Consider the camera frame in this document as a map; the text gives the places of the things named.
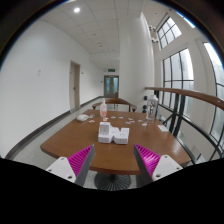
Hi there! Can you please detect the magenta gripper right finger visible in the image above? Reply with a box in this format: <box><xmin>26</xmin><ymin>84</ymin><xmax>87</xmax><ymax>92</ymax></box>
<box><xmin>133</xmin><ymin>144</ymin><xmax>182</xmax><ymax>183</ymax></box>

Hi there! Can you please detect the black round table base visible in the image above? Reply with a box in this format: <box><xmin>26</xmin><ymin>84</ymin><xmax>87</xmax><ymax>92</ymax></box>
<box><xmin>94</xmin><ymin>173</ymin><xmax>131</xmax><ymax>191</ymax></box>

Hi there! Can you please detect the clear plastic water bottle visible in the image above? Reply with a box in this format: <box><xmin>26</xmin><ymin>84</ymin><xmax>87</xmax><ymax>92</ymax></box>
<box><xmin>146</xmin><ymin>95</ymin><xmax>158</xmax><ymax>120</ymax></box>

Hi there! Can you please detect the beige side door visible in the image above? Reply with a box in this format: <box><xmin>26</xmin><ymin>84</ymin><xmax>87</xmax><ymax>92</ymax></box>
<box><xmin>69</xmin><ymin>61</ymin><xmax>80</xmax><ymax>110</ymax></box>

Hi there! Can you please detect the brown wooden chair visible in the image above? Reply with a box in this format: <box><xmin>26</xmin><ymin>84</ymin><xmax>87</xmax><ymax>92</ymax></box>
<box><xmin>92</xmin><ymin>98</ymin><xmax>137</xmax><ymax>112</ymax></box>

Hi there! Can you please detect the white charger plug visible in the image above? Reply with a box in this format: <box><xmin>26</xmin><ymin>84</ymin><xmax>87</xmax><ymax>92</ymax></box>
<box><xmin>99</xmin><ymin>122</ymin><xmax>110</xmax><ymax>135</ymax></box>

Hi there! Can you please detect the glass double door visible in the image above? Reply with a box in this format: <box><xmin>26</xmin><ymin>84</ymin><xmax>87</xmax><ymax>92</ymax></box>
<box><xmin>104</xmin><ymin>75</ymin><xmax>119</xmax><ymax>98</ymax></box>

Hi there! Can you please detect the wooden handrail with black railing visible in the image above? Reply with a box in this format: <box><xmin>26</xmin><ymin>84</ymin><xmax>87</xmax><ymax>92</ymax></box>
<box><xmin>146</xmin><ymin>87</ymin><xmax>224</xmax><ymax>164</ymax></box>

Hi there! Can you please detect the white power strip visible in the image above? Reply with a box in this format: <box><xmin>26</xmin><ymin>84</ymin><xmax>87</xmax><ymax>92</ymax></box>
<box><xmin>98</xmin><ymin>127</ymin><xmax>130</xmax><ymax>145</ymax></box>

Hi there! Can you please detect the white paper slip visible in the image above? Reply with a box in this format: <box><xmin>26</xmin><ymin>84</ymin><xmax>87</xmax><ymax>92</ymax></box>
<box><xmin>157</xmin><ymin>125</ymin><xmax>169</xmax><ymax>132</ymax></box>

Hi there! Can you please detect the clear bottle with pink liquid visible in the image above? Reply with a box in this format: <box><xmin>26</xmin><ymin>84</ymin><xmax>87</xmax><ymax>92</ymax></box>
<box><xmin>100</xmin><ymin>98</ymin><xmax>107</xmax><ymax>117</ymax></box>

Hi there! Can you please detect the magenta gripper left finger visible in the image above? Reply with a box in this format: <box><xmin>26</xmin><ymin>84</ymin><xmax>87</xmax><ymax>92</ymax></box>
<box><xmin>47</xmin><ymin>145</ymin><xmax>95</xmax><ymax>186</ymax></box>

